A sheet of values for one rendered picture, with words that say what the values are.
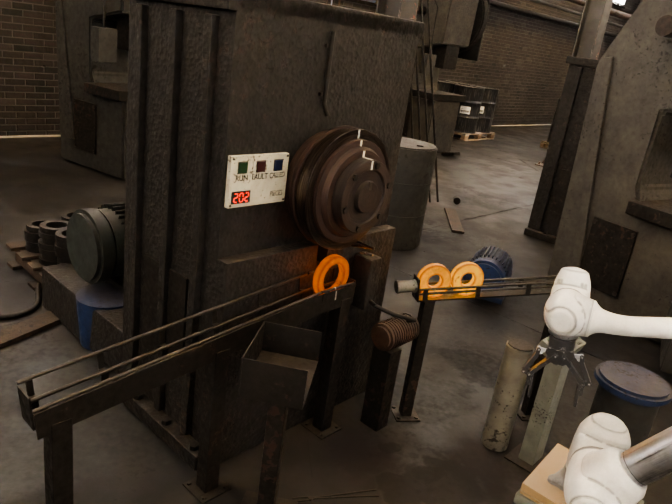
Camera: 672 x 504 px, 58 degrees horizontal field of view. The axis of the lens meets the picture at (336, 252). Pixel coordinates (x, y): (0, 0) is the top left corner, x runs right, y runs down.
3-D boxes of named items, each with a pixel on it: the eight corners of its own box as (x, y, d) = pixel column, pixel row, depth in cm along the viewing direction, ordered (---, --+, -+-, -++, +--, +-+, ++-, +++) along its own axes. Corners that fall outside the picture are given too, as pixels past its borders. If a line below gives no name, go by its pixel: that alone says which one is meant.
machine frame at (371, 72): (105, 387, 280) (109, -27, 221) (280, 329, 357) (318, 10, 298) (197, 475, 235) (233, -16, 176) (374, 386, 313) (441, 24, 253)
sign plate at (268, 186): (223, 207, 208) (227, 155, 202) (280, 199, 227) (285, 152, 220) (228, 209, 207) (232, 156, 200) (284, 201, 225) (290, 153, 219)
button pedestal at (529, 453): (500, 460, 270) (535, 337, 249) (525, 439, 287) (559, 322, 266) (534, 480, 260) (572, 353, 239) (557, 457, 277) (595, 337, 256)
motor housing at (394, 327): (353, 422, 281) (371, 318, 263) (382, 405, 297) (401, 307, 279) (374, 436, 273) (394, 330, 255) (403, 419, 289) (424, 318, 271)
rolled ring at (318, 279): (352, 252, 247) (346, 250, 249) (321, 260, 234) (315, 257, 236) (346, 294, 253) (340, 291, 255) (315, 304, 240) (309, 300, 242)
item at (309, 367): (223, 542, 207) (241, 358, 183) (245, 489, 232) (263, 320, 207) (282, 556, 205) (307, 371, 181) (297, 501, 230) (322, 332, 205)
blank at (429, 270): (417, 263, 266) (419, 266, 263) (450, 261, 270) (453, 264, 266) (414, 295, 272) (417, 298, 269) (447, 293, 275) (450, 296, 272)
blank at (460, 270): (450, 261, 269) (453, 264, 266) (483, 260, 273) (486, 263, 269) (447, 293, 275) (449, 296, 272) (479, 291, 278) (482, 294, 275)
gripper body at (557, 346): (548, 337, 181) (543, 365, 183) (578, 342, 179) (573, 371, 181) (548, 328, 188) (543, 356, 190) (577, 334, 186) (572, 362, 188)
